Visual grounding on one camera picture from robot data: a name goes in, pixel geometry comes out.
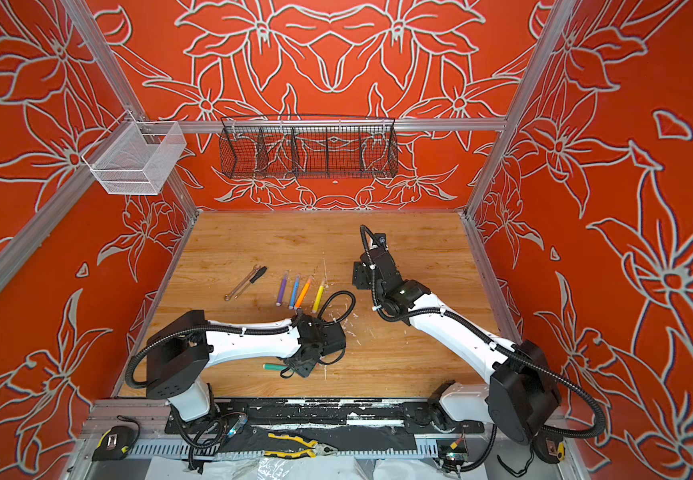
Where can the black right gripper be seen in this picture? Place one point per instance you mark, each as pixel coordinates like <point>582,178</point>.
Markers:
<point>358,275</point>

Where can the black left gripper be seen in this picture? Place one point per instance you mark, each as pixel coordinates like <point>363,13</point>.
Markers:
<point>307,369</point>

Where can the yellow highlighter pen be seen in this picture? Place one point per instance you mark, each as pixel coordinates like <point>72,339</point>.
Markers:
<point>319,294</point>

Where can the orange highlighter pen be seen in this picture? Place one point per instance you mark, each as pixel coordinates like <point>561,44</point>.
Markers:
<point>303,292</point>

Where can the green highlighter pen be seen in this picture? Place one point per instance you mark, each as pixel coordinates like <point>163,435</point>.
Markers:
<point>274,367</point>

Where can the purple highlighter pen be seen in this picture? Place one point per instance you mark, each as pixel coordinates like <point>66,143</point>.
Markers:
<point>282,289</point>

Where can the blue highlighter pen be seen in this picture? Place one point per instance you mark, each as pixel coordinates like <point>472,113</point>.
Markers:
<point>294,293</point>

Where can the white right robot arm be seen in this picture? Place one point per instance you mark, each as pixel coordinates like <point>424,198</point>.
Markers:
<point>522,392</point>

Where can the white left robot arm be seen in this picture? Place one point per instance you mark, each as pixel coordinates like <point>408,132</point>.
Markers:
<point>170,366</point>

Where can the left tape measure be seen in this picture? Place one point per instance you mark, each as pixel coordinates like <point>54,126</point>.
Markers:
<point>115,444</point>

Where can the tape measure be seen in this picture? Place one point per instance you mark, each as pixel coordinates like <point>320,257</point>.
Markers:
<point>115,444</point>
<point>549,448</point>

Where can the right tape measure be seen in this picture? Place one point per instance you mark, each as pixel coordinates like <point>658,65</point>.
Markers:
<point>549,448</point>

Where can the white mesh basket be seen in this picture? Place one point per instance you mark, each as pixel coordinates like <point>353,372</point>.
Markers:
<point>131,162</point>

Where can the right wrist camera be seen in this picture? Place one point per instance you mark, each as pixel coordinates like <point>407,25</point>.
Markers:
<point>377,241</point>

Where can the black handled screwdriver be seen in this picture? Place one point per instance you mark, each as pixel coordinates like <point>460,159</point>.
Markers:
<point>257,274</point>

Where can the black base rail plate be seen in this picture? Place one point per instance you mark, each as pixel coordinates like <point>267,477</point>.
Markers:
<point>411,415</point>

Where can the yellow handled pliers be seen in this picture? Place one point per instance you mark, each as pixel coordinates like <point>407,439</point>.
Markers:
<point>304,448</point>

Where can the black wire basket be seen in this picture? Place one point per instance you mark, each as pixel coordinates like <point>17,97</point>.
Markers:
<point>317,147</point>

